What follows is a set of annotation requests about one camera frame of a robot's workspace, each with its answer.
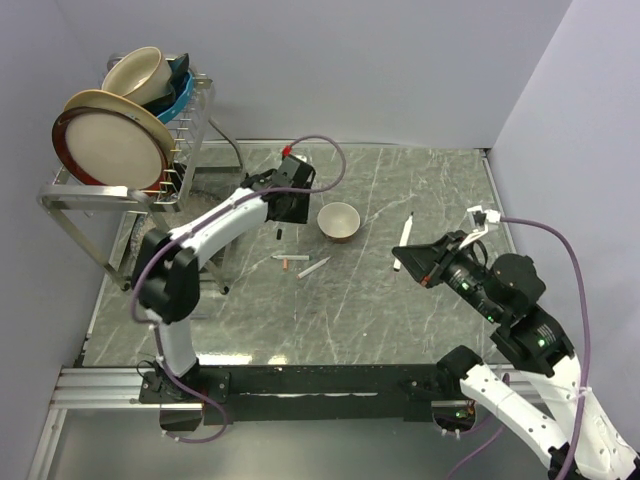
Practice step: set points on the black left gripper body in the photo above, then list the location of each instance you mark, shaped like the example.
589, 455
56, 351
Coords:
297, 211

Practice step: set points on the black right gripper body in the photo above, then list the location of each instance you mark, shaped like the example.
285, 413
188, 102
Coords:
461, 271

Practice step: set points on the white pen black tip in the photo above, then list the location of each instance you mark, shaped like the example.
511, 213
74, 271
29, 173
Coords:
404, 239

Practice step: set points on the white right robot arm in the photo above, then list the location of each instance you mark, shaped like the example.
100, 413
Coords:
575, 431

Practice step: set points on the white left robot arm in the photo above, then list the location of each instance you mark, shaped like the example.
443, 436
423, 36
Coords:
166, 280

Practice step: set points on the white pen green end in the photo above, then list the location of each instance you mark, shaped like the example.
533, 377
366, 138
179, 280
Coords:
291, 257

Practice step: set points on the white pen pink end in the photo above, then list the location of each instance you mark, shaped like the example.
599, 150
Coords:
304, 273

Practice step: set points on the small cream bowl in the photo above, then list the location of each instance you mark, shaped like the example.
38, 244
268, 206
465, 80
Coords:
338, 221

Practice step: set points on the speckled grey plate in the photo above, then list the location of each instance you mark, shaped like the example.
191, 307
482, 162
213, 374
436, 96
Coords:
198, 202

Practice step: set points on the blue dish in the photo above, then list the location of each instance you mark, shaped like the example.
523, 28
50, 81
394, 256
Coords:
183, 97

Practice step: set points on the black dish in rack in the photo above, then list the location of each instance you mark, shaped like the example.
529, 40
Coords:
179, 72

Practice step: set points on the metal dish rack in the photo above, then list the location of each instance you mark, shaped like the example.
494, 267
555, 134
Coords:
186, 160

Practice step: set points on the black base bar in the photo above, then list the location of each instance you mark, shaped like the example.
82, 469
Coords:
247, 393

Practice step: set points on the large beige bowl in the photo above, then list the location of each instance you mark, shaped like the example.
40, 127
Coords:
142, 76

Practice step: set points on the red rimmed white plate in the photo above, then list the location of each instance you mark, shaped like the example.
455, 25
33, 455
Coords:
100, 147

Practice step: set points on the beige plate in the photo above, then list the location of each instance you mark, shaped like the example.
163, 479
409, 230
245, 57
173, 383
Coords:
96, 98

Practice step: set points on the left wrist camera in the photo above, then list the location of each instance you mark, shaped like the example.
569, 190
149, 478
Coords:
293, 171

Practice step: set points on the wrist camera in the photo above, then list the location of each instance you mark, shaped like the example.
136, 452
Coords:
482, 221
293, 171

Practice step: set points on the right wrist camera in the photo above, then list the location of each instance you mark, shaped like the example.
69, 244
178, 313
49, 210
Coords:
482, 221

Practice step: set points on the aluminium rail frame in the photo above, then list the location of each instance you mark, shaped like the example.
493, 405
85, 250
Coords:
354, 310

